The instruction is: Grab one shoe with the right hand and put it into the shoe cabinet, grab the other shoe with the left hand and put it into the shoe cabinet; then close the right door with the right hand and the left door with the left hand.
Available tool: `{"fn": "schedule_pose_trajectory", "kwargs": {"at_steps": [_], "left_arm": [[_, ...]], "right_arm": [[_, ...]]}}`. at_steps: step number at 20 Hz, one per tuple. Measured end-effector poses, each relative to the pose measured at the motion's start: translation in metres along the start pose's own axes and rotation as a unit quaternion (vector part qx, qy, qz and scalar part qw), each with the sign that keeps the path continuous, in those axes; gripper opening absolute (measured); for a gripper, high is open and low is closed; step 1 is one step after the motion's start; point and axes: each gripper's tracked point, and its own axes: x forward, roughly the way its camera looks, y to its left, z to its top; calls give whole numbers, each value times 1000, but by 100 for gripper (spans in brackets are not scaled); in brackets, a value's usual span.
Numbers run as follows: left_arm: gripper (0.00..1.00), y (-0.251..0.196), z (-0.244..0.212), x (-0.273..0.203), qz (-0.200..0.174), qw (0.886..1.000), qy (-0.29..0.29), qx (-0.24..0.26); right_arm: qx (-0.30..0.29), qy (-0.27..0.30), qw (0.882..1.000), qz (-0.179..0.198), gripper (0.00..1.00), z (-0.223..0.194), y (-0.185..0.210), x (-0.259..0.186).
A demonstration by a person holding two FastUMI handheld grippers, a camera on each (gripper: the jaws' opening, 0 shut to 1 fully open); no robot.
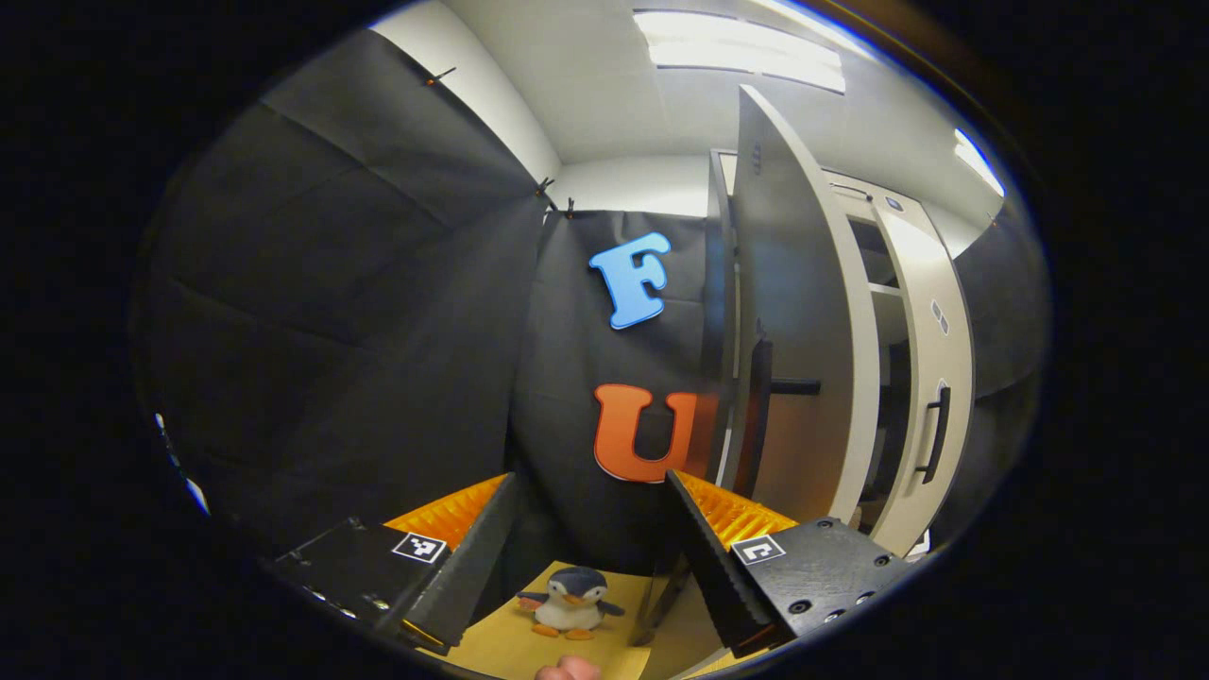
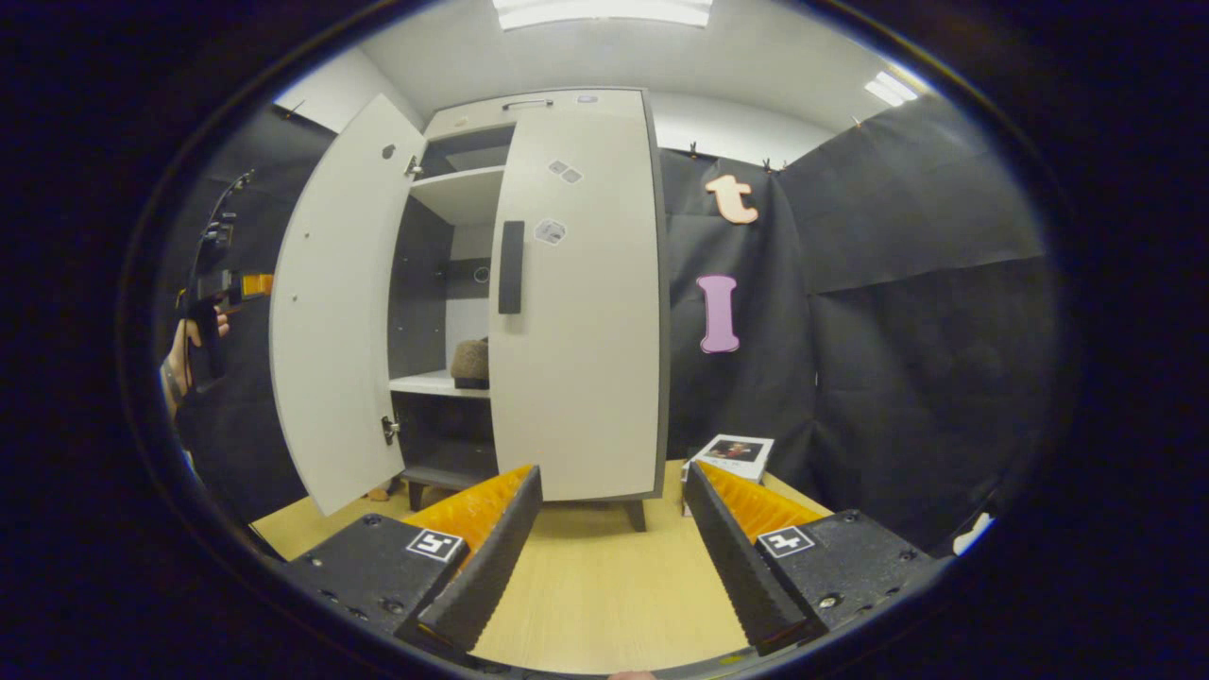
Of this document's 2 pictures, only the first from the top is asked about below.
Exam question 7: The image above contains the large ceiling light panel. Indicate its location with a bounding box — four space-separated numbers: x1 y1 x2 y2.
631 9 848 95

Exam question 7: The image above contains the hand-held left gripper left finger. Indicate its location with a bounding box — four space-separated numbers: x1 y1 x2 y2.
272 472 520 653

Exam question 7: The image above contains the penguin plush toy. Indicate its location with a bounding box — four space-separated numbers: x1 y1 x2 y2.
516 566 627 641

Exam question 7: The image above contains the small ceiling light panel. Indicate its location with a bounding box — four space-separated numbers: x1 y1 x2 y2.
952 127 1006 199

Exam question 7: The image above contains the white shoe cabinet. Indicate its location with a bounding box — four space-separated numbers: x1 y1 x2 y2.
628 146 976 653

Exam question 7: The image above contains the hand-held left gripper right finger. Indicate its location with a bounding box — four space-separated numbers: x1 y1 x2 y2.
664 469 922 660

